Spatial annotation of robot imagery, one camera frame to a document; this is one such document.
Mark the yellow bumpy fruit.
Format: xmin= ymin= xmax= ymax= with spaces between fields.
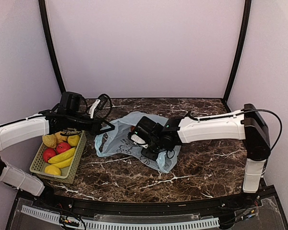
xmin=42 ymin=134 xmax=57 ymax=149

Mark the yellow lemon in basket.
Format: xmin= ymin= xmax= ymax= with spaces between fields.
xmin=44 ymin=165 xmax=61 ymax=176

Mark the red apple left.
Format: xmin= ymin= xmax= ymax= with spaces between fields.
xmin=43 ymin=148 xmax=57 ymax=163

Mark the light blue plastic bag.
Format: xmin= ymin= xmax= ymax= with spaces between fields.
xmin=95 ymin=111 xmax=181 ymax=173

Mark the yellow pear in basket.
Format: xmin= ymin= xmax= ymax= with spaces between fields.
xmin=67 ymin=135 xmax=80 ymax=147

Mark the orange fruit in basket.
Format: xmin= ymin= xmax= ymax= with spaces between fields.
xmin=55 ymin=132 xmax=68 ymax=144

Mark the right black frame post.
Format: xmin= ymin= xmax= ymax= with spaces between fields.
xmin=222 ymin=0 xmax=252 ymax=104

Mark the left black frame post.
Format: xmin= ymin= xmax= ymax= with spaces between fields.
xmin=38 ymin=0 xmax=66 ymax=94

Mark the yellow banana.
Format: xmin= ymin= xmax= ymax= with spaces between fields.
xmin=52 ymin=157 xmax=73 ymax=169
xmin=48 ymin=148 xmax=76 ymax=164

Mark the upper yellow banana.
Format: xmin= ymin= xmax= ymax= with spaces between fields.
xmin=48 ymin=148 xmax=76 ymax=164

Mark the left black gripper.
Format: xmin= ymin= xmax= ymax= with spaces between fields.
xmin=67 ymin=112 xmax=115 ymax=136

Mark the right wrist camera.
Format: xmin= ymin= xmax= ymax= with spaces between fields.
xmin=131 ymin=134 xmax=148 ymax=148

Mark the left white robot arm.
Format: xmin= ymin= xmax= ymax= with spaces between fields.
xmin=0 ymin=92 xmax=115 ymax=209

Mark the red apple right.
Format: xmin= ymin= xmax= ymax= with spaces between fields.
xmin=56 ymin=142 xmax=71 ymax=154

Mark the black frame post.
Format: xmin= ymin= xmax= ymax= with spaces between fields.
xmin=38 ymin=0 xmax=66 ymax=94
xmin=222 ymin=0 xmax=252 ymax=104

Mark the lower yellow banana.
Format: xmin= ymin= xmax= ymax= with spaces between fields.
xmin=52 ymin=157 xmax=73 ymax=169

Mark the white slotted cable duct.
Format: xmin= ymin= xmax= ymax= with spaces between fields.
xmin=21 ymin=205 xmax=220 ymax=230

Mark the red apple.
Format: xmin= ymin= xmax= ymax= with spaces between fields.
xmin=43 ymin=148 xmax=57 ymax=163
xmin=56 ymin=142 xmax=71 ymax=154

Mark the black front table rail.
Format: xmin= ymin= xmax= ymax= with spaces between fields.
xmin=33 ymin=188 xmax=257 ymax=217

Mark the green perforated plastic basket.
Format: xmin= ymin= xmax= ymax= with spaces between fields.
xmin=29 ymin=131 xmax=86 ymax=184

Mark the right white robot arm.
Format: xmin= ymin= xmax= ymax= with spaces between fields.
xmin=128 ymin=103 xmax=275 ymax=208

